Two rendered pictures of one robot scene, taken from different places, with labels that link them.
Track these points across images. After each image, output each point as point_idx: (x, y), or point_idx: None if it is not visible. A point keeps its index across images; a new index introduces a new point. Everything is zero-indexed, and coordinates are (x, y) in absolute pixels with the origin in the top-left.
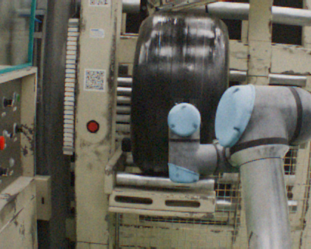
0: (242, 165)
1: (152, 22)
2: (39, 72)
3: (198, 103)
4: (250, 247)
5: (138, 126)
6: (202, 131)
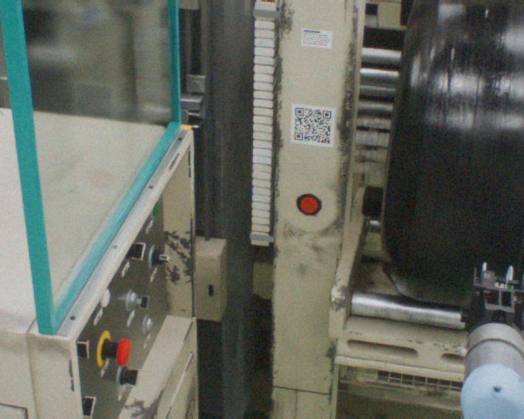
0: None
1: (433, 36)
2: (199, 58)
3: (522, 298)
4: None
5: (397, 251)
6: (523, 274)
